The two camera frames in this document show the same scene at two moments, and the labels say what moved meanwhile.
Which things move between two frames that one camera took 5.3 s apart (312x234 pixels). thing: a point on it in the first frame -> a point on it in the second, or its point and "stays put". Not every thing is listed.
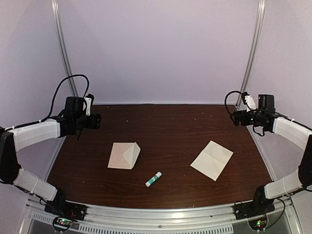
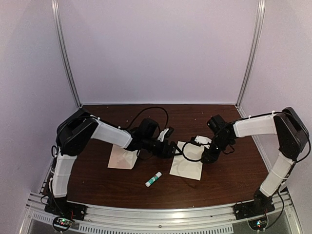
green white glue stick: [153, 179] stays put
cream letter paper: [212, 160] -> [182, 167]
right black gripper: [237, 114] -> [212, 158]
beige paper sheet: [124, 155] stays put
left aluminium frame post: [56, 12] stays put
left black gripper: [95, 121] -> [163, 153]
